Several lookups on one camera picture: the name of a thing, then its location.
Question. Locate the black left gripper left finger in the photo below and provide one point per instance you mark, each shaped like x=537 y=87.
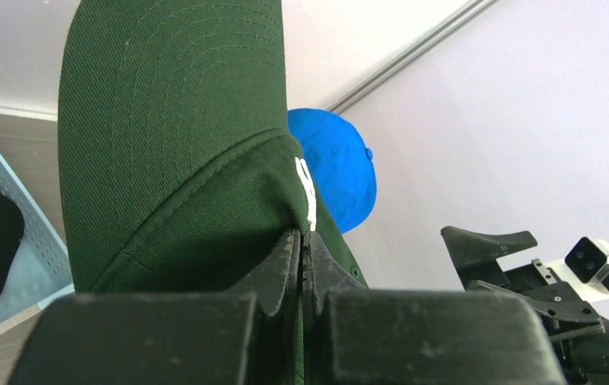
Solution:
x=244 y=335

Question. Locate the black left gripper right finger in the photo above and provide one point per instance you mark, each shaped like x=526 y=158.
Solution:
x=353 y=335

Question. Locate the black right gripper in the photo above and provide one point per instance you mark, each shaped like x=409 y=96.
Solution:
x=578 y=334

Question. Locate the blue bucket hat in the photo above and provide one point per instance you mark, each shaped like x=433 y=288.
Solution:
x=339 y=161

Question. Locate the dark green bucket hat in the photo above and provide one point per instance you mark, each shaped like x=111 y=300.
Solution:
x=178 y=172

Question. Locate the light blue plastic basket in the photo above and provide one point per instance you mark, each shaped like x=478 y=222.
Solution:
x=40 y=272

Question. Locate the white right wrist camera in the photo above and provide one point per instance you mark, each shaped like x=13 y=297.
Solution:
x=586 y=269

